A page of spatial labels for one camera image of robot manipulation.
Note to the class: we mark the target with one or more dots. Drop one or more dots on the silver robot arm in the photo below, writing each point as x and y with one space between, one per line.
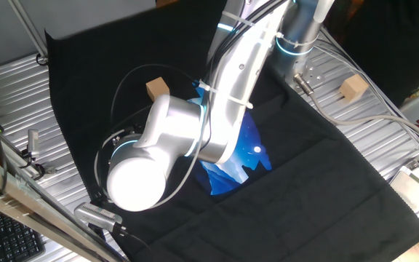
173 123

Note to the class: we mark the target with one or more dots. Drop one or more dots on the wooden cube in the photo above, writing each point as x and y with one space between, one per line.
156 87
353 89

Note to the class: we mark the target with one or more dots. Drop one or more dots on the black cloth with blue print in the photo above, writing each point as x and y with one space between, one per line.
304 200

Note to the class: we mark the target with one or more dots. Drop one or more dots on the black chair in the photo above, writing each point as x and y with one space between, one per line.
377 43

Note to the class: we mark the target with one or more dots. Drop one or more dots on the thin metal pole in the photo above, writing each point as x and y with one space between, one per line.
28 27

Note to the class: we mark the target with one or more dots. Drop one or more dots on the white flat device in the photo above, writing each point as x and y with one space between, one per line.
417 193

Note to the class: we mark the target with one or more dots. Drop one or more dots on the black keyboard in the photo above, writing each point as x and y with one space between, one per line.
13 240

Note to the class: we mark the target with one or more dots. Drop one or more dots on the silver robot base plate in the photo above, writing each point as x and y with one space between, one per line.
313 74

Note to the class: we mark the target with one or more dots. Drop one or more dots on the silver camera on rail clamp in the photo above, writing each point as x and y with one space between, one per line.
33 140

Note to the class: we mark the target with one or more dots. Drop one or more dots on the aluminium frame beam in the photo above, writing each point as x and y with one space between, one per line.
13 193

